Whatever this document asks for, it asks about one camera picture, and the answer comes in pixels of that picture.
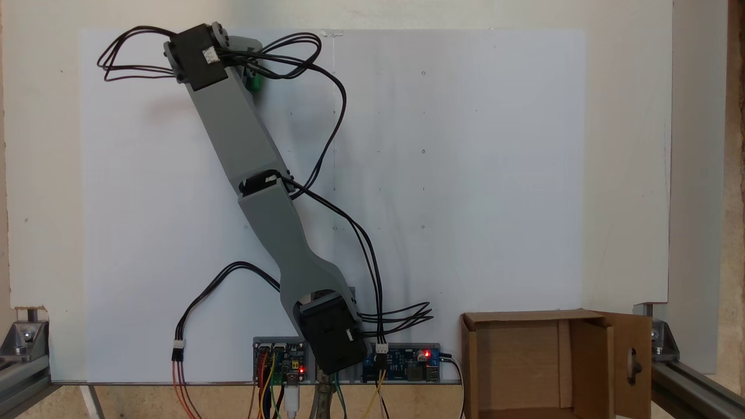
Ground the metal table clamp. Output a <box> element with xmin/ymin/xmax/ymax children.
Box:
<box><xmin>311</xmin><ymin>372</ymin><xmax>338</xmax><ymax>419</ymax></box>

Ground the black base servo cable loop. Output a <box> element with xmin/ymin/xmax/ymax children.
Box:
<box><xmin>356</xmin><ymin>301</ymin><xmax>435</xmax><ymax>339</ymax></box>

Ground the black wrist servo cable bundle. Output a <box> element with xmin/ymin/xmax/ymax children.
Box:
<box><xmin>96</xmin><ymin>26</ymin><xmax>348</xmax><ymax>201</ymax></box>

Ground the blue circuit board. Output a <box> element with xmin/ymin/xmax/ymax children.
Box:
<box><xmin>362</xmin><ymin>345</ymin><xmax>442</xmax><ymax>383</ymax></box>

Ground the coloured jumper wire bundle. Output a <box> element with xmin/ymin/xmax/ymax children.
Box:
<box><xmin>250</xmin><ymin>352</ymin><xmax>292</xmax><ymax>419</ymax></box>

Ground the metal corner bracket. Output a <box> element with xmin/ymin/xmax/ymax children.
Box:
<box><xmin>633</xmin><ymin>303</ymin><xmax>680</xmax><ymax>363</ymax></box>
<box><xmin>0</xmin><ymin>308</ymin><xmax>50</xmax><ymax>363</ymax></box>

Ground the black elbow servo cable bundle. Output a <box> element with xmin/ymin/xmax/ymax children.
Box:
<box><xmin>285</xmin><ymin>177</ymin><xmax>387</xmax><ymax>354</ymax></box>

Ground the controller board with red LED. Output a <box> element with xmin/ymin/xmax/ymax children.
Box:
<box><xmin>253</xmin><ymin>341</ymin><xmax>307</xmax><ymax>385</ymax></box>

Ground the brown cardboard box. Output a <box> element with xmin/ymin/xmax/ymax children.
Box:
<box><xmin>460</xmin><ymin>308</ymin><xmax>652</xmax><ymax>419</ymax></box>

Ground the black cable with white connector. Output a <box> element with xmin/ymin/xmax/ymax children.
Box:
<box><xmin>172</xmin><ymin>262</ymin><xmax>283</xmax><ymax>364</ymax></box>

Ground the white USB cable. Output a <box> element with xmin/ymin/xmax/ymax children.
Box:
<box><xmin>284</xmin><ymin>372</ymin><xmax>301</xmax><ymax>419</ymax></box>

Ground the black power cable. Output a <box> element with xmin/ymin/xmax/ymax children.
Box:
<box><xmin>439</xmin><ymin>352</ymin><xmax>467</xmax><ymax>419</ymax></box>

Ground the aluminium frame post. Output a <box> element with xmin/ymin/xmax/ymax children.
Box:
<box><xmin>651</xmin><ymin>358</ymin><xmax>745</xmax><ymax>419</ymax></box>
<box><xmin>0</xmin><ymin>354</ymin><xmax>54</xmax><ymax>419</ymax></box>

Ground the red orange wire bundle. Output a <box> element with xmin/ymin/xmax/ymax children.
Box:
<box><xmin>172</xmin><ymin>360</ymin><xmax>202</xmax><ymax>419</ymax></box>

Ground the white paper sheet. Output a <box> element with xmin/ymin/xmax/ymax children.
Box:
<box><xmin>79</xmin><ymin>29</ymin><xmax>336</xmax><ymax>383</ymax></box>

